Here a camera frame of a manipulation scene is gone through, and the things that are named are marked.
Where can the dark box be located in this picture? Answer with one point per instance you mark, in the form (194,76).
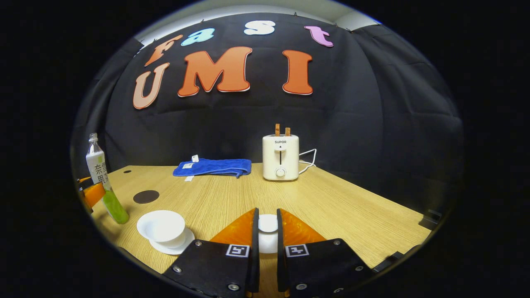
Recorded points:
(430,219)

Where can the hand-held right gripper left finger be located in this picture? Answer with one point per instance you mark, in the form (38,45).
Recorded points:
(255,256)

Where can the black backdrop cloth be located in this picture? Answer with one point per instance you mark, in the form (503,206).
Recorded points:
(269,116)

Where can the white saucer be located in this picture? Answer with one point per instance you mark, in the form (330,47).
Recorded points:
(182,246)

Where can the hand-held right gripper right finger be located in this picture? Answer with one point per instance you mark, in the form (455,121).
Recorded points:
(280,256)

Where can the white teacup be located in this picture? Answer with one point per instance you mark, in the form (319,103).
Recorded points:
(161,227)

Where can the blue towel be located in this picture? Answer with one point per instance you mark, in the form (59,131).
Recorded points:
(215,167)

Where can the cream toaster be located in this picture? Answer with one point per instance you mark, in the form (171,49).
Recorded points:
(280,159)

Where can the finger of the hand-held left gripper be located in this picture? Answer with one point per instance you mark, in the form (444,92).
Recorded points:
(93,194)

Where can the clear water bottle green label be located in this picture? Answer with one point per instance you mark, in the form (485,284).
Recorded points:
(96,165)

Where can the dark round coaster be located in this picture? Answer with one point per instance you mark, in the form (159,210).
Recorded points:
(146,197)

